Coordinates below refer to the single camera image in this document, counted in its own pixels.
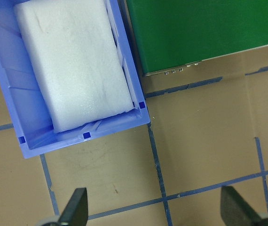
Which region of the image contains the green conveyor belt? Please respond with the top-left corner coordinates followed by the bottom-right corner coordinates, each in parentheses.
top-left (126, 0), bottom-right (268, 76)

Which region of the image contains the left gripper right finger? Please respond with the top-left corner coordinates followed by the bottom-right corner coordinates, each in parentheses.
top-left (220, 186), bottom-right (263, 226)

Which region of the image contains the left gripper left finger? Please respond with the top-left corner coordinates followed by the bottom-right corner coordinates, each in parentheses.
top-left (58, 187), bottom-right (88, 226)

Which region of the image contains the blue plastic bin with foam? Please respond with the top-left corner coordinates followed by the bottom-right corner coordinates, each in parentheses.
top-left (0, 0), bottom-right (151, 160)

